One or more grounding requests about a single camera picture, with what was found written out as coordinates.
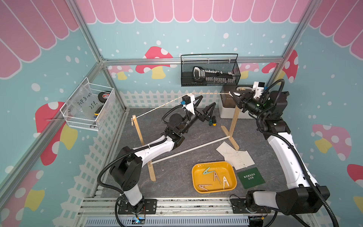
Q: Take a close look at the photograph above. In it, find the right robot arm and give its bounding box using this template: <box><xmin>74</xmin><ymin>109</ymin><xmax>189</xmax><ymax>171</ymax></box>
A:
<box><xmin>229</xmin><ymin>79</ymin><xmax>339</xmax><ymax>227</ymax></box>

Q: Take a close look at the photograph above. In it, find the postcard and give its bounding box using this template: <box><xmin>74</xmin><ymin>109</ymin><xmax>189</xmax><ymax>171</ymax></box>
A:
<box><xmin>232</xmin><ymin>151</ymin><xmax>255</xmax><ymax>170</ymax></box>
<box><xmin>237</xmin><ymin>167</ymin><xmax>266</xmax><ymax>189</ymax></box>
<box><xmin>216</xmin><ymin>142</ymin><xmax>238</xmax><ymax>166</ymax></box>

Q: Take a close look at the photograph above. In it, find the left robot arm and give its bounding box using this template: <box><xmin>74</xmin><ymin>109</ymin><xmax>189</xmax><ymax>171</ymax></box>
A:
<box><xmin>97</xmin><ymin>95</ymin><xmax>216</xmax><ymax>207</ymax></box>

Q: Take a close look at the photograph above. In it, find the clear wire wall basket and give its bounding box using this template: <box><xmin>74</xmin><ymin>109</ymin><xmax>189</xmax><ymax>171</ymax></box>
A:
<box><xmin>60</xmin><ymin>78</ymin><xmax>115</xmax><ymax>131</ymax></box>

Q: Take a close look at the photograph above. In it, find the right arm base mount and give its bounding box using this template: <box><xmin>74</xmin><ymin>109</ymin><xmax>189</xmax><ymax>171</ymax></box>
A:
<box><xmin>230</xmin><ymin>198</ymin><xmax>271</xmax><ymax>215</ymax></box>

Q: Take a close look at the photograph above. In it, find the black tape roll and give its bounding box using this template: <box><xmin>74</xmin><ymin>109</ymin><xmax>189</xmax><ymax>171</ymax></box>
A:
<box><xmin>97</xmin><ymin>91</ymin><xmax>110</xmax><ymax>104</ymax></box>

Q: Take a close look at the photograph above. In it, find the yellow black utility knife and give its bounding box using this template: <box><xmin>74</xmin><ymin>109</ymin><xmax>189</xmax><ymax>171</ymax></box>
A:
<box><xmin>94</xmin><ymin>106</ymin><xmax>104</xmax><ymax>118</ymax></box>

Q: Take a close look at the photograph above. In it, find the wooden clothesline rack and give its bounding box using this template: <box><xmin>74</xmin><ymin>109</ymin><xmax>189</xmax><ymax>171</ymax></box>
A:
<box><xmin>131</xmin><ymin>93</ymin><xmax>242</xmax><ymax>182</ymax></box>

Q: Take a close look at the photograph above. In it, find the black mesh wall basket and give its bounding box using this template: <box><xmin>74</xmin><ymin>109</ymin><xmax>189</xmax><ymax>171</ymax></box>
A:
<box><xmin>180</xmin><ymin>54</ymin><xmax>241</xmax><ymax>87</ymax></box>

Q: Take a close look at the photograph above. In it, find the brown white toolbox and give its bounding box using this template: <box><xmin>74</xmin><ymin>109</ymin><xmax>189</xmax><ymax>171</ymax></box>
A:
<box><xmin>218</xmin><ymin>85</ymin><xmax>241</xmax><ymax>119</ymax></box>

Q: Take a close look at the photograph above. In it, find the white clothespin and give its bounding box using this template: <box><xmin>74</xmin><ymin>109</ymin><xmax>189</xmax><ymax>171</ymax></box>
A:
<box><xmin>223</xmin><ymin>176</ymin><xmax>230</xmax><ymax>190</ymax></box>

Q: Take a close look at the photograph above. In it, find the green yellow screwdriver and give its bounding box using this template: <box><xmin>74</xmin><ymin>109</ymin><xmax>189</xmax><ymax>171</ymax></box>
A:
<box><xmin>209</xmin><ymin>116</ymin><xmax>216</xmax><ymax>126</ymax></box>

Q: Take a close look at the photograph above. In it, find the black white tool in basket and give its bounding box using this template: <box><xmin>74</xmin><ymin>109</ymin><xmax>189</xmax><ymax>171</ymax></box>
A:
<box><xmin>192</xmin><ymin>67</ymin><xmax>235</xmax><ymax>83</ymax></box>

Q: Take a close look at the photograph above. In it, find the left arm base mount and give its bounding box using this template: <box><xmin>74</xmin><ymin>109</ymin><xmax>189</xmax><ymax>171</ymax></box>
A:
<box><xmin>117</xmin><ymin>199</ymin><xmax>157</xmax><ymax>215</ymax></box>

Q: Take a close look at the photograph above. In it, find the yellow plastic tray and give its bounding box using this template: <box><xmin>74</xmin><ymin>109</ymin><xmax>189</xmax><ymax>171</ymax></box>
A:
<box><xmin>192</xmin><ymin>161</ymin><xmax>237</xmax><ymax>194</ymax></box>

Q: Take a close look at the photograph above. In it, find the green clothespin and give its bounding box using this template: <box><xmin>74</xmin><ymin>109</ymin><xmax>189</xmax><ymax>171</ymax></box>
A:
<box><xmin>203</xmin><ymin>167</ymin><xmax>212</xmax><ymax>175</ymax></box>

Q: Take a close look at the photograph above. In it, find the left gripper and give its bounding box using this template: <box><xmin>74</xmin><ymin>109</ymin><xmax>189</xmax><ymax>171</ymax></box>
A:
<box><xmin>179</xmin><ymin>95</ymin><xmax>216</xmax><ymax>134</ymax></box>

